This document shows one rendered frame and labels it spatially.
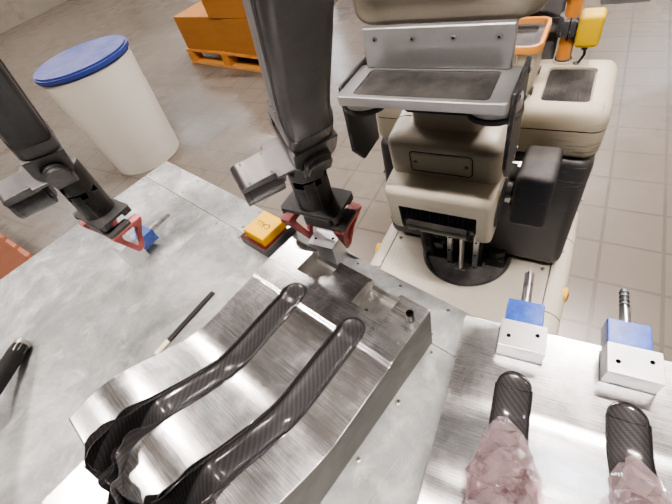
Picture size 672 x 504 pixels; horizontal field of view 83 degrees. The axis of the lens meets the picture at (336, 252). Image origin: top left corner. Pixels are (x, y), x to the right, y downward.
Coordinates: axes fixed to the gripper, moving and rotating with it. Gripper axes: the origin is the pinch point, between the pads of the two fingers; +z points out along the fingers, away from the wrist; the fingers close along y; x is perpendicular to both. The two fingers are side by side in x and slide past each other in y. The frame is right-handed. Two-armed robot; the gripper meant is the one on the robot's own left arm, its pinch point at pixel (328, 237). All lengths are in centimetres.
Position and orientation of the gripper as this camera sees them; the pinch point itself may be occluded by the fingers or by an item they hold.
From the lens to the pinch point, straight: 66.7
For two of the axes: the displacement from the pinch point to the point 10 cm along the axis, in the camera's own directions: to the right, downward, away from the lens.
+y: 8.7, 2.2, -4.3
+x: 4.4, -7.4, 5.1
